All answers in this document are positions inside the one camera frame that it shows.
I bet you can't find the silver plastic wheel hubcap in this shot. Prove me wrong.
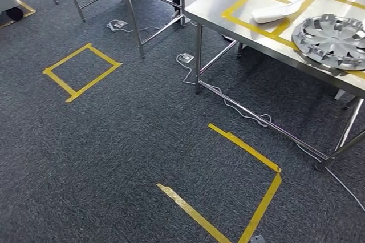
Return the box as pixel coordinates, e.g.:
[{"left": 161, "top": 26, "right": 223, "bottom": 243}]
[{"left": 291, "top": 13, "right": 365, "bottom": 71}]

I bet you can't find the stainless steel workbench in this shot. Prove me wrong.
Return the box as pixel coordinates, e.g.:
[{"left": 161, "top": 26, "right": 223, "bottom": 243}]
[{"left": 184, "top": 0, "right": 365, "bottom": 172}]

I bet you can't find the white curved plastic part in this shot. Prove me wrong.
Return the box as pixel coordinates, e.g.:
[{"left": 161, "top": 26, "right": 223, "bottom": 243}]
[{"left": 250, "top": 0, "right": 303, "bottom": 25}]

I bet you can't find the yellow square floor tape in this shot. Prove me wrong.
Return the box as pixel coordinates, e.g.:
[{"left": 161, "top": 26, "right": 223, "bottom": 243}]
[{"left": 42, "top": 43, "right": 123, "bottom": 104}]

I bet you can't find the small yellow bench tape outline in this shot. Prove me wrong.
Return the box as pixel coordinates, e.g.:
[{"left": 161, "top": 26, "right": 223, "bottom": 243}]
[{"left": 221, "top": 0, "right": 314, "bottom": 40}]

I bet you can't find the yellow angled floor tape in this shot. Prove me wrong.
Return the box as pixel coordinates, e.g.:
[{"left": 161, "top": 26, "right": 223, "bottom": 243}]
[{"left": 156, "top": 122, "right": 282, "bottom": 243}]

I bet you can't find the yellow floor tape outline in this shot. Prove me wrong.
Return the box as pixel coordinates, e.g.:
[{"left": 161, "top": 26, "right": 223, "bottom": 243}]
[{"left": 0, "top": 0, "right": 37, "bottom": 30}]

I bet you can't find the black wheel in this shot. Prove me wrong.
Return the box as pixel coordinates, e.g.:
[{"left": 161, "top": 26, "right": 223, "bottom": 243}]
[{"left": 5, "top": 6, "right": 25, "bottom": 22}]

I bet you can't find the white floor cable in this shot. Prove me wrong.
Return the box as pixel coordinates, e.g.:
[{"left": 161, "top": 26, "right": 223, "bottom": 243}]
[
  {"left": 106, "top": 19, "right": 162, "bottom": 34},
  {"left": 296, "top": 143, "right": 365, "bottom": 213},
  {"left": 175, "top": 52, "right": 273, "bottom": 128}
]

